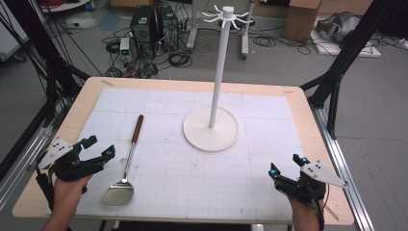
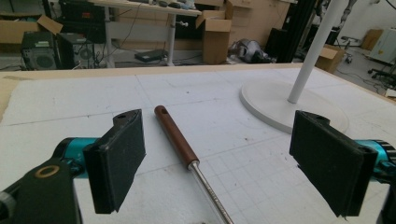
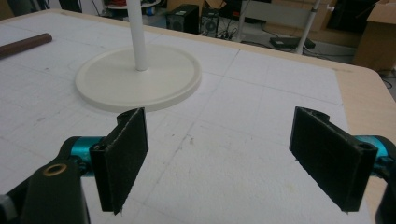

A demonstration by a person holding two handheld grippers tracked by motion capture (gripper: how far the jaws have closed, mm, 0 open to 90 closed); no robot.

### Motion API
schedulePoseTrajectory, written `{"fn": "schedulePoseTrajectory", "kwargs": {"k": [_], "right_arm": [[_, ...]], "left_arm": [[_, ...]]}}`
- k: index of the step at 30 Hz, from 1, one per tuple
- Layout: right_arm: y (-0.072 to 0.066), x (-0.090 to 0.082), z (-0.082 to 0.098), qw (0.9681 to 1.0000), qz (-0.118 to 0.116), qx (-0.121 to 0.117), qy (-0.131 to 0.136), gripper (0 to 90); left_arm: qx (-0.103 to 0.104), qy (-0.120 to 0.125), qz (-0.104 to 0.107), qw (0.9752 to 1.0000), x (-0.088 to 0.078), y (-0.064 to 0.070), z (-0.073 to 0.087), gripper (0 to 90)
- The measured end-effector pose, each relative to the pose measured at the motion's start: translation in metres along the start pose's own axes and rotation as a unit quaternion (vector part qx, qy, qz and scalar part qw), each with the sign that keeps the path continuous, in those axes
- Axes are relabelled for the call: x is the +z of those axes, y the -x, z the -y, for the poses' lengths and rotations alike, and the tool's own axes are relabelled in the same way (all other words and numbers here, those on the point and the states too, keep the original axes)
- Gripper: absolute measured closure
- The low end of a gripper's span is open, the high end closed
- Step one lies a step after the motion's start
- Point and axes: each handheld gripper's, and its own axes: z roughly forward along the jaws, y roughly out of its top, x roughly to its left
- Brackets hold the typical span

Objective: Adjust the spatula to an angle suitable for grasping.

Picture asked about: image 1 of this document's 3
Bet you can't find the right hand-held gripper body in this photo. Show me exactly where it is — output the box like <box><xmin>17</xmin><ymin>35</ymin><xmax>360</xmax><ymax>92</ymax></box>
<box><xmin>273</xmin><ymin>159</ymin><xmax>349</xmax><ymax>205</ymax></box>

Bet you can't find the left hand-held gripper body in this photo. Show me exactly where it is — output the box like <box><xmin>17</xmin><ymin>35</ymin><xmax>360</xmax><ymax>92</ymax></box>
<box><xmin>38</xmin><ymin>137</ymin><xmax>107</xmax><ymax>183</ymax></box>

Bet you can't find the person's right hand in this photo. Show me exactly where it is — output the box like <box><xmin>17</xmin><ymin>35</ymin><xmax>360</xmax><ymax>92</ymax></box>
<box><xmin>286</xmin><ymin>194</ymin><xmax>325</xmax><ymax>227</ymax></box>

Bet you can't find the person's left hand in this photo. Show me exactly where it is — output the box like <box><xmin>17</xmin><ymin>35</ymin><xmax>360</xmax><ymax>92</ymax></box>
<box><xmin>51</xmin><ymin>173</ymin><xmax>94</xmax><ymax>219</ymax></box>

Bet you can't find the white hook rack stand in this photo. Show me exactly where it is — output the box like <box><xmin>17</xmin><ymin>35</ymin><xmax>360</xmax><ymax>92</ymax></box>
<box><xmin>182</xmin><ymin>4</ymin><xmax>255</xmax><ymax>153</ymax></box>

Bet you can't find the white grid mat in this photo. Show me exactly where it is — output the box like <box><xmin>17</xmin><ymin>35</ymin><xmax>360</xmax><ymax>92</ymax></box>
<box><xmin>47</xmin><ymin>88</ymin><xmax>310</xmax><ymax>223</ymax></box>

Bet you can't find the small grey power supply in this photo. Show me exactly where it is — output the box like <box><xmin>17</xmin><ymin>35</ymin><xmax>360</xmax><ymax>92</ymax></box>
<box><xmin>119</xmin><ymin>37</ymin><xmax>133</xmax><ymax>64</ymax></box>

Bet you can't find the white flat board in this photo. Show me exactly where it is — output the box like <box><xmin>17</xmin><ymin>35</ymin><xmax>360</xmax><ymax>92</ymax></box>
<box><xmin>310</xmin><ymin>38</ymin><xmax>383</xmax><ymax>59</ymax></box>

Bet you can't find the black computer tower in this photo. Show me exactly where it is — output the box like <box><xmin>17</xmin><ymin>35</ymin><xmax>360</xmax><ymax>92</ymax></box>
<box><xmin>129</xmin><ymin>5</ymin><xmax>159</xmax><ymax>45</ymax></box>
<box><xmin>156</xmin><ymin>5</ymin><xmax>180</xmax><ymax>53</ymax></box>

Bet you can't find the white stand leg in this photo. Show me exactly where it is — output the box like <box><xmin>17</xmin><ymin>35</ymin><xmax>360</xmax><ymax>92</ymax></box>
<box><xmin>185</xmin><ymin>0</ymin><xmax>199</xmax><ymax>52</ymax></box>
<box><xmin>240</xmin><ymin>0</ymin><xmax>256</xmax><ymax>62</ymax></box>

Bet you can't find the grey bag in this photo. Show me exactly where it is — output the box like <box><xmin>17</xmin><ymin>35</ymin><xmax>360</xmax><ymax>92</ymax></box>
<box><xmin>315</xmin><ymin>11</ymin><xmax>363</xmax><ymax>44</ymax></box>

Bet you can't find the cardboard box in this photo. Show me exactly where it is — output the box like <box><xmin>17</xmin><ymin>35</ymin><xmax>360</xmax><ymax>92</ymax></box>
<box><xmin>283</xmin><ymin>0</ymin><xmax>322</xmax><ymax>42</ymax></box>

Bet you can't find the metal spatula with brown handle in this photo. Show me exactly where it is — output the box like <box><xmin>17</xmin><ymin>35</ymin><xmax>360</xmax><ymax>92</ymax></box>
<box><xmin>100</xmin><ymin>114</ymin><xmax>145</xmax><ymax>207</ymax></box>

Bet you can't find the aluminium rail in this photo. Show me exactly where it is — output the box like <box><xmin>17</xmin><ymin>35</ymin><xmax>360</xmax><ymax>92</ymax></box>
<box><xmin>0</xmin><ymin>125</ymin><xmax>53</xmax><ymax>211</ymax></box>
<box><xmin>308</xmin><ymin>103</ymin><xmax>375</xmax><ymax>231</ymax></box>

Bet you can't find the black metal frame stand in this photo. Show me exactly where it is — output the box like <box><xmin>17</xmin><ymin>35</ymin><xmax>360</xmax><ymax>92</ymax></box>
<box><xmin>299</xmin><ymin>0</ymin><xmax>399</xmax><ymax>141</ymax></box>
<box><xmin>2</xmin><ymin>0</ymin><xmax>92</xmax><ymax>128</ymax></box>

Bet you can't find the black floor cable coil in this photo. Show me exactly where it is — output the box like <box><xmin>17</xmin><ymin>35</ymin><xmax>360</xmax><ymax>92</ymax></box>
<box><xmin>252</xmin><ymin>34</ymin><xmax>277</xmax><ymax>48</ymax></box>
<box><xmin>167</xmin><ymin>51</ymin><xmax>193</xmax><ymax>69</ymax></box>
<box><xmin>105</xmin><ymin>39</ymin><xmax>122</xmax><ymax>55</ymax></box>

